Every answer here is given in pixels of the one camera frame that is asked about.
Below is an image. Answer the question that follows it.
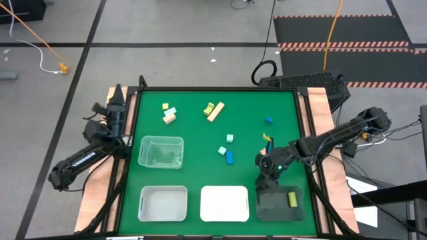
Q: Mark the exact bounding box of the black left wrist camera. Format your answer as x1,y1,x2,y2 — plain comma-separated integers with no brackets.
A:
92,102,107,116

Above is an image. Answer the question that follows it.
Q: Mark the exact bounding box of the dark plastic bin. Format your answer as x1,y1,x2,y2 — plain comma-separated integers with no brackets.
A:
255,185,306,222

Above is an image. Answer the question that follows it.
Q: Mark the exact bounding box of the long natural wood plank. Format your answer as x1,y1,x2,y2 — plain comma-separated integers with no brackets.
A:
206,101,226,123

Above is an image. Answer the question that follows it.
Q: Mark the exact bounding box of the white cable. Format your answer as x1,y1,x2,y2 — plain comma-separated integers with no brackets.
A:
7,0,63,74
356,126,388,147

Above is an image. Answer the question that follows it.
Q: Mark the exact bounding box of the orange extension cable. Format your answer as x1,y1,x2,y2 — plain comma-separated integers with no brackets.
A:
0,2,69,75

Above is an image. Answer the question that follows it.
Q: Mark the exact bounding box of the white plastic bin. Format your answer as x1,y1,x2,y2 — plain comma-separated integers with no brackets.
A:
199,185,250,223

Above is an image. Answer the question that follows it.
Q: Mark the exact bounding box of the clear plastic bin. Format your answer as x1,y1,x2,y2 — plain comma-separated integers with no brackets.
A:
137,135,185,170

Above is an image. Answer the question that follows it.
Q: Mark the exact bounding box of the black perforated computer tower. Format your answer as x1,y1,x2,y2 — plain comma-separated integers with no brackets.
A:
258,71,352,113

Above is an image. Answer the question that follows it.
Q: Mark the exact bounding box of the black coiled cable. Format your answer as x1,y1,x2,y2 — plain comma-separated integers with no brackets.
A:
250,0,278,86

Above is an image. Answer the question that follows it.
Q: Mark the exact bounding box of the black stand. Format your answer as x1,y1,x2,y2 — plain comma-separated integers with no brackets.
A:
350,179,427,240

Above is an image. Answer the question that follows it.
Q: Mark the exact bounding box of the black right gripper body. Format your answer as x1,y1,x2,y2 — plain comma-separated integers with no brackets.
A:
255,146,296,179

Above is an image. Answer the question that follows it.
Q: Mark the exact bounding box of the green table mat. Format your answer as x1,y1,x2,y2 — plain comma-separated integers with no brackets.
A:
118,89,318,236

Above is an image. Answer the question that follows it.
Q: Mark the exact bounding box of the black striped-edge floor mat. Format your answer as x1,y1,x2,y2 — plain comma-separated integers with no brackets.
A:
272,14,416,51
279,48,427,89

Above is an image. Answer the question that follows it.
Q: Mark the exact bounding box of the dark grey pole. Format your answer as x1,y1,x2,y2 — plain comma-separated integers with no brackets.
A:
419,105,427,161

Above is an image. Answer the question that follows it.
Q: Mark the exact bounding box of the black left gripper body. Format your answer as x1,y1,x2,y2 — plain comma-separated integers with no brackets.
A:
105,102,127,131

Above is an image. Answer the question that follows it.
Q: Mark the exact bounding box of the black power adapter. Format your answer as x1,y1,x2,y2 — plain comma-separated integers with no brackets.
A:
342,142,358,158

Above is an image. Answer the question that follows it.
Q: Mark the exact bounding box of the white paper sheet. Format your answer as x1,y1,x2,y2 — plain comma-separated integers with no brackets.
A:
346,175,378,228

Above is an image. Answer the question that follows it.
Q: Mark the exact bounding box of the grey plastic bin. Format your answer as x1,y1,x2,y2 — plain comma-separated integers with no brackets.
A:
137,185,188,223

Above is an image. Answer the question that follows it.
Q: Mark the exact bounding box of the black case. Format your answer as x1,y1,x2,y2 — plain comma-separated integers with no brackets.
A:
0,0,47,25

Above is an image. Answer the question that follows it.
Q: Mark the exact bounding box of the black metal table frame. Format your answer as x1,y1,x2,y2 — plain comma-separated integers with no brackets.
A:
75,75,360,240

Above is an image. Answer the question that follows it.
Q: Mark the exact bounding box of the thin black cable loop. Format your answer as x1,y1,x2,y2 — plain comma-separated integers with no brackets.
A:
230,0,256,10

